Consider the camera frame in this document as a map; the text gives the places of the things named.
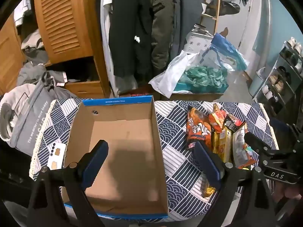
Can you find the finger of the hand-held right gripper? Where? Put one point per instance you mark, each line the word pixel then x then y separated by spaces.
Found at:
pixel 255 144

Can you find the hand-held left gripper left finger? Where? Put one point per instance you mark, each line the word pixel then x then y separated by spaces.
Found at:
pixel 94 163

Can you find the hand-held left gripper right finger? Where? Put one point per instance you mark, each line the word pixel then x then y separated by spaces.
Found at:
pixel 208 167

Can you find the teal cartoon snack packet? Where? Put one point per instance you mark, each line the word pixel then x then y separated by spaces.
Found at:
pixel 249 149

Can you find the beige snack packet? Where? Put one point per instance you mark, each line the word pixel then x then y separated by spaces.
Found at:
pixel 239 146

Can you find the yellow snack packet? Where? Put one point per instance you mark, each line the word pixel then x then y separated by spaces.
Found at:
pixel 222 144

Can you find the cardboard box with blue rim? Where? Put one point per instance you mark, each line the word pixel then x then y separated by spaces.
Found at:
pixel 123 151

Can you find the person's right hand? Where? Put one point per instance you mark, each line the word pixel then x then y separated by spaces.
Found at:
pixel 292 194

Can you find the small orange snack packet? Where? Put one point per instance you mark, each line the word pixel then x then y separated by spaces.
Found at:
pixel 248 163

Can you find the gold wrapped snack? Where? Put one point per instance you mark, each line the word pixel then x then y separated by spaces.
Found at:
pixel 208 190

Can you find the dark red snack packet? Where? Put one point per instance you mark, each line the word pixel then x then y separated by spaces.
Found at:
pixel 236 123

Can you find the navy white patterned tablecloth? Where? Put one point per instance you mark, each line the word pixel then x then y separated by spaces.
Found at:
pixel 180 156

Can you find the white sticker card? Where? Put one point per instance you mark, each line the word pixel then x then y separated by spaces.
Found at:
pixel 55 156

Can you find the red orange snack packet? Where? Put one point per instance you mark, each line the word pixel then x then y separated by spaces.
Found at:
pixel 216 120

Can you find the shoe rack with shoes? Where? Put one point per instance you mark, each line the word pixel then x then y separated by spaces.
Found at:
pixel 277 81

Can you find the brown cardboard carton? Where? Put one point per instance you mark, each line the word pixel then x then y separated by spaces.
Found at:
pixel 194 97

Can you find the wooden wardrobe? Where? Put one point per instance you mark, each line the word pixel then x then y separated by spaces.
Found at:
pixel 78 87

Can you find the grey tote bag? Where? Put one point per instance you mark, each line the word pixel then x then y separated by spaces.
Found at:
pixel 30 118

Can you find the grey shoe rack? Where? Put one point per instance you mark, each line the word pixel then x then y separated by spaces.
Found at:
pixel 284 66

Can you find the pile of green wrapped items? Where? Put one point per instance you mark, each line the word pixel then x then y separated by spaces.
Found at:
pixel 206 74

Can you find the blue plastic bag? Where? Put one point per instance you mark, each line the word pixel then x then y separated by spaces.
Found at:
pixel 224 52

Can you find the white plastic bag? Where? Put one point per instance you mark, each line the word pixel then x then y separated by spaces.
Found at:
pixel 170 75

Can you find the white printed container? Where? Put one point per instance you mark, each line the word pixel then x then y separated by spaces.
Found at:
pixel 196 40

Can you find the grey crumpled clothes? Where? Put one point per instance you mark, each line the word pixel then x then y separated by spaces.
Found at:
pixel 33 47

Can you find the wooden ladder shelf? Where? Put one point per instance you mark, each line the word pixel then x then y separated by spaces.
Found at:
pixel 214 16

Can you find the dark hanging coat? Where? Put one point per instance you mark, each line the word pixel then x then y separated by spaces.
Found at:
pixel 132 28

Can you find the grey blue hanging garment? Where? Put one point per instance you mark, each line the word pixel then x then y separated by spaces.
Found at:
pixel 183 16

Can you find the white hanging garment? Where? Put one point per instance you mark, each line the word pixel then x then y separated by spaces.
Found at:
pixel 106 16

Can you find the wooden louvered door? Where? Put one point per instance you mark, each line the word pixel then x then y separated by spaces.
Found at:
pixel 64 19

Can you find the olive hanging jacket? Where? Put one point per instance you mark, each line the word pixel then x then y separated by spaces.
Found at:
pixel 162 23

